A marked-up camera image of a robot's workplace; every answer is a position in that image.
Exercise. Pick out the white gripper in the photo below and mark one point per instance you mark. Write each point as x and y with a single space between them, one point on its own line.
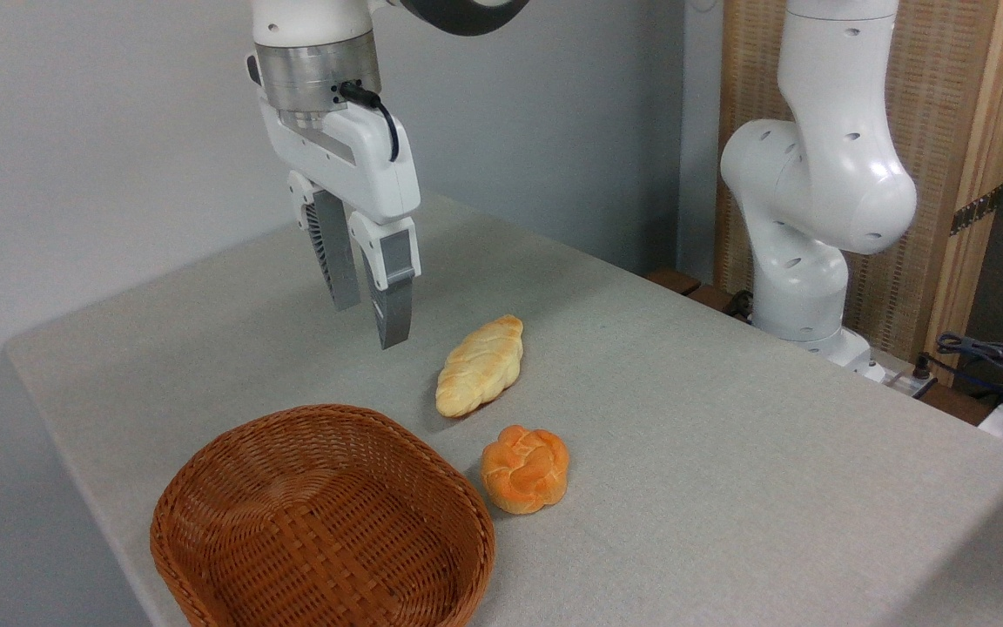
362 164

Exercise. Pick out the round orange knotted bread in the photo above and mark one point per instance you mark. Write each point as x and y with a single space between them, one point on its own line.
525 470

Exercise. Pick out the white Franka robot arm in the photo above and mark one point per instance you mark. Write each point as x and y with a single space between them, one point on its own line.
824 174

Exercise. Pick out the long pale bread loaf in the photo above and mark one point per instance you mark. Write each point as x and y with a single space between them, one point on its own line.
480 366

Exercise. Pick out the brown wicker basket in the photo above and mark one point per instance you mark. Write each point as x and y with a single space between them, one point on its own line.
319 522

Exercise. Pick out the wooden woven screen panel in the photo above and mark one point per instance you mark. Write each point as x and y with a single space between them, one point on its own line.
945 113

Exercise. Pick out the metal screen hinge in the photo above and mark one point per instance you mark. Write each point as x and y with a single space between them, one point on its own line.
976 211

